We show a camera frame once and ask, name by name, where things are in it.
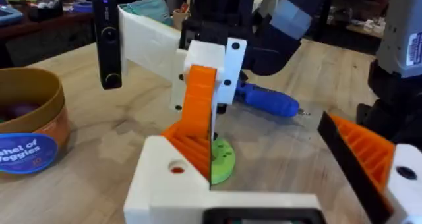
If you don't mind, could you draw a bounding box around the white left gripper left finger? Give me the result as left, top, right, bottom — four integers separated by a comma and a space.
123, 134, 212, 224

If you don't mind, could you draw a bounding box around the white orange left gripper right finger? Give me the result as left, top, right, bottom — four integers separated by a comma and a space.
317, 111, 422, 224

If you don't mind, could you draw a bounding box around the blue electric screwdriver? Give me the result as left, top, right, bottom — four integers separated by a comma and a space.
234, 80, 311, 119

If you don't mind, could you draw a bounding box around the brown paper cup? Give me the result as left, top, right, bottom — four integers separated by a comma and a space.
172, 2, 191, 31

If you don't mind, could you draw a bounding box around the green disc with holes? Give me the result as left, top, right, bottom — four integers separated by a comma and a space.
210, 137, 237, 186

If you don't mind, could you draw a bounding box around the teal soft bag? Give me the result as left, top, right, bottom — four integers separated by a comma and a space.
121, 0, 175, 28

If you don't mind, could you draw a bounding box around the brown toy tub blue label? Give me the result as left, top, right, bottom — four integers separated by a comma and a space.
0, 67, 72, 186

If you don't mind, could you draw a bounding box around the blue round bowl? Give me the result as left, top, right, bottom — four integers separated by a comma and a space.
71, 1, 95, 14

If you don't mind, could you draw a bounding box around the dark wooden side table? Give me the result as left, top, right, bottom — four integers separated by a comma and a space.
0, 10, 97, 69

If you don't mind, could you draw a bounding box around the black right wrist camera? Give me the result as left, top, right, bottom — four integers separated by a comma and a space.
92, 0, 123, 90

